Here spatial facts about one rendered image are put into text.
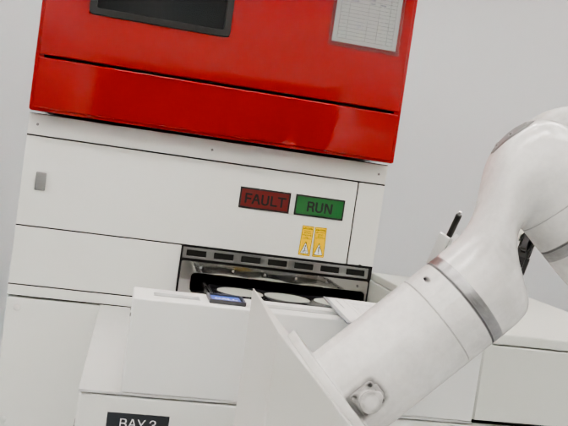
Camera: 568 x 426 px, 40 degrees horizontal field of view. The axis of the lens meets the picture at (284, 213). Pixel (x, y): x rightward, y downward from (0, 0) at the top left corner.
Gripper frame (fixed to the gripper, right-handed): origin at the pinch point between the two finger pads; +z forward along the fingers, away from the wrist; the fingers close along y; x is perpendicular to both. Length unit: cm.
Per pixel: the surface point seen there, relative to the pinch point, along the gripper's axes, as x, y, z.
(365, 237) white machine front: 35.1, 2.9, 6.8
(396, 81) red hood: 39.1, 0.2, -29.6
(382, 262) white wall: 69, 156, 40
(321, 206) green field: 45.4, -3.9, 2.8
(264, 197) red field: 56, -12, 4
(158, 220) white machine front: 74, -25, 16
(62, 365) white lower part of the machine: 80, -35, 52
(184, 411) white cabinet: 30, -74, 28
